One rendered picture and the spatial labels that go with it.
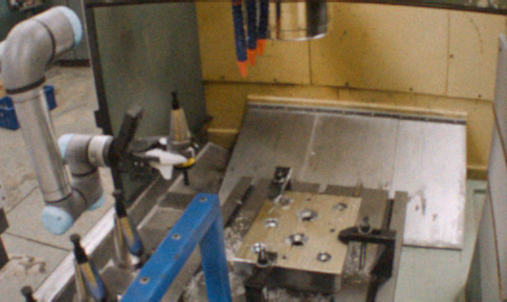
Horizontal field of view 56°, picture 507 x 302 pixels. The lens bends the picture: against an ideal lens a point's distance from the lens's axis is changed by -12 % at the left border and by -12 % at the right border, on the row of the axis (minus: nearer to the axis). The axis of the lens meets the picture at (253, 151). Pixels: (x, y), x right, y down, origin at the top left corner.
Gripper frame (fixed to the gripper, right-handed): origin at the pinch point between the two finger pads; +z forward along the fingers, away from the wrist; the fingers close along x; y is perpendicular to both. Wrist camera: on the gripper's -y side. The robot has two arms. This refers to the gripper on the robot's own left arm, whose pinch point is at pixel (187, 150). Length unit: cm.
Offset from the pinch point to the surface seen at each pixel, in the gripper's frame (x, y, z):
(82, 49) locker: -390, 89, -326
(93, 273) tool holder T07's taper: 51, -9, 11
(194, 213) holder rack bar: 28.2, -4.2, 14.5
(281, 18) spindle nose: 8.0, -30.3, 24.9
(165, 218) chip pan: -44, 51, -36
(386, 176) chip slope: -75, 45, 37
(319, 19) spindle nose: 4.5, -29.4, 30.6
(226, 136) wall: -100, 46, -33
